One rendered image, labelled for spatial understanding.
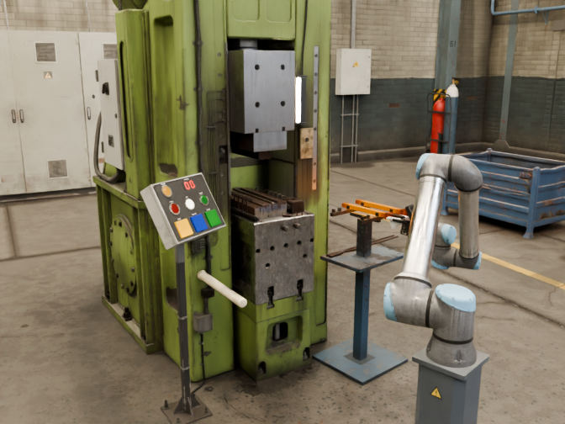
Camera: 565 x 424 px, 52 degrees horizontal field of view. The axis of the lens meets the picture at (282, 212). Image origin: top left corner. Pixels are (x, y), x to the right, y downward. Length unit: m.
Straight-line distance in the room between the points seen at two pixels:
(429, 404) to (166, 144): 1.89
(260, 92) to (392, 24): 7.95
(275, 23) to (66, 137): 5.25
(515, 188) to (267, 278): 3.81
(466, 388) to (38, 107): 6.58
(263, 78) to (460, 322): 1.49
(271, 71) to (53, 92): 5.28
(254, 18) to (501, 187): 4.02
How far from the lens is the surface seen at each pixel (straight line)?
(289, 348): 3.32
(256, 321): 3.12
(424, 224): 2.39
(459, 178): 2.50
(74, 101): 7.98
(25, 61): 7.90
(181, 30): 2.89
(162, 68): 3.23
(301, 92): 3.17
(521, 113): 11.71
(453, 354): 2.30
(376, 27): 10.54
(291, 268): 3.12
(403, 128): 11.02
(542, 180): 6.31
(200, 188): 2.71
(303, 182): 3.28
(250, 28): 3.04
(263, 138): 2.94
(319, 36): 3.29
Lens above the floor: 1.70
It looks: 14 degrees down
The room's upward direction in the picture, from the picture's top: straight up
